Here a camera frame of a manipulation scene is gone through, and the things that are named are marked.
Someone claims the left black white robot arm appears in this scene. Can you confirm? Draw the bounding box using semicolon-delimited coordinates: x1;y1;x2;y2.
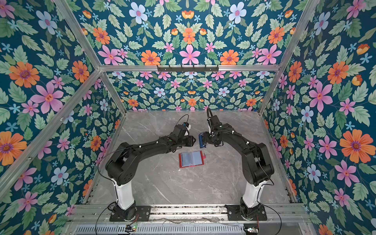
105;122;196;221

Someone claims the white perforated cable tray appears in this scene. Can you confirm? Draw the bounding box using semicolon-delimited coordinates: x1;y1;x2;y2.
73;224;245;235

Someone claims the aluminium front rail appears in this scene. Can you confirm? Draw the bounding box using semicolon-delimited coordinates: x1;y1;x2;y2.
69;204;310;224

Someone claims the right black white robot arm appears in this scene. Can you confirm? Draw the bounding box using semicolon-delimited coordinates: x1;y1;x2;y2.
199;109;275;220

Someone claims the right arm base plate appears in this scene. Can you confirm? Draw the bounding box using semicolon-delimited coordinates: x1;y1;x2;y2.
225;204;267;221

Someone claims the black hook rail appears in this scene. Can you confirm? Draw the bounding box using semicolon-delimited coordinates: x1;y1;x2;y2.
157;65;219;72

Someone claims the red card holder wallet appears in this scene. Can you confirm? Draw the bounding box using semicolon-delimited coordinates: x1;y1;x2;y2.
179;151;206;168

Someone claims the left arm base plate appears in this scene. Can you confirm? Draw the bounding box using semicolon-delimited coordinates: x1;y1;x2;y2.
109;205;151;222

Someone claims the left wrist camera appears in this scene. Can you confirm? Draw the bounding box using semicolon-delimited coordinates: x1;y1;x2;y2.
175;122;191;138

